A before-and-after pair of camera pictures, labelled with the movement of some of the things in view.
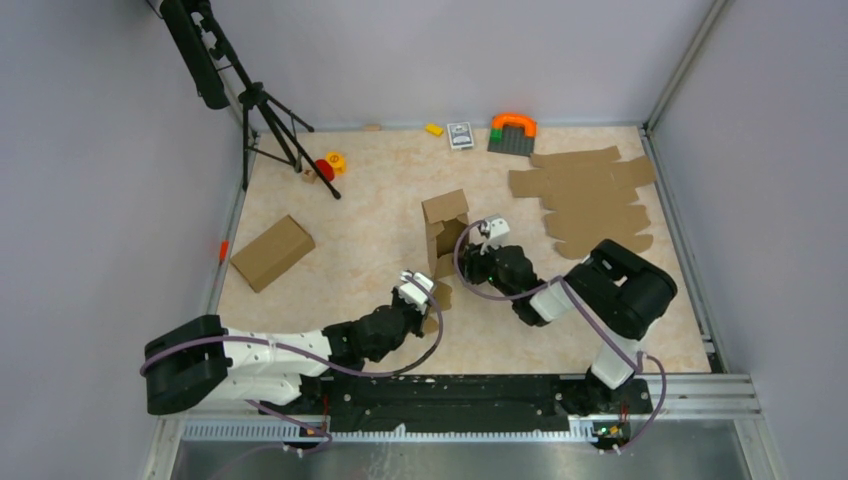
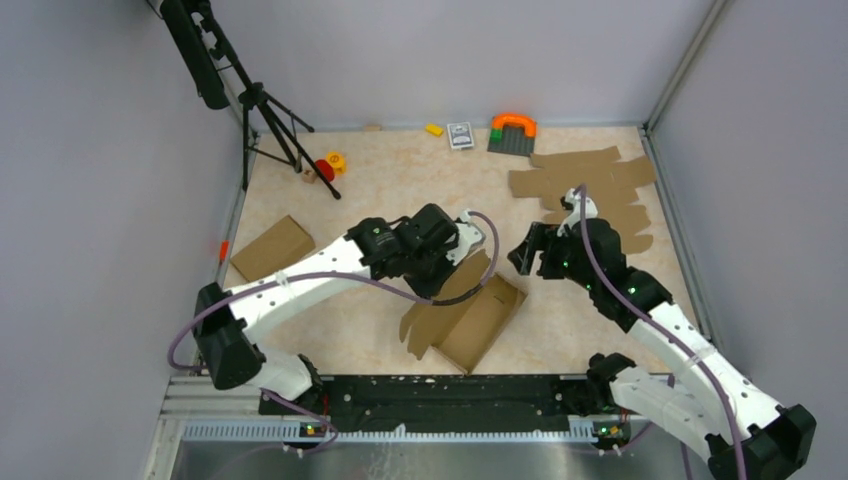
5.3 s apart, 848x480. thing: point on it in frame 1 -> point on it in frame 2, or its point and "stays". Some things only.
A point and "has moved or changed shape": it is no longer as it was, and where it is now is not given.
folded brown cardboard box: x=274 y=253 stays
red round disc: x=326 y=169 stays
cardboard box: x=443 y=216 has moved or changed shape
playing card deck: x=460 y=135 stays
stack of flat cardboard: x=589 y=193 stays
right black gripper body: x=482 y=267 -> x=559 y=261
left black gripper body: x=414 y=324 -> x=430 y=270
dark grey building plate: x=514 y=141 stays
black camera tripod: x=206 y=50 stays
